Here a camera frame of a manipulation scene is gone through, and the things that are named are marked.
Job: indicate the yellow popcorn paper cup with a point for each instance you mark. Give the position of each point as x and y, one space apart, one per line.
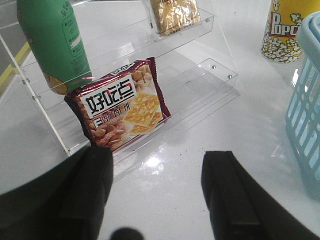
279 43

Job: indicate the green snack bag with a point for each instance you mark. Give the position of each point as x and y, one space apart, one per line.
51 30

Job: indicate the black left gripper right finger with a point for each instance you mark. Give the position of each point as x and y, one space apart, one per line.
239 208

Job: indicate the light blue plastic basket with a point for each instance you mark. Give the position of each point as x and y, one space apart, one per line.
303 113

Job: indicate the maroon almond cracker packet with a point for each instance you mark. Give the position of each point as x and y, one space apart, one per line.
121 107

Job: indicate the packaged yellow bread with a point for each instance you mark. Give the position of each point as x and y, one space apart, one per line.
171 16

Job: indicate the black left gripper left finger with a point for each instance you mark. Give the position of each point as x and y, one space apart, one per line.
65 203

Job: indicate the clear acrylic display shelf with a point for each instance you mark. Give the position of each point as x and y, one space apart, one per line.
38 130

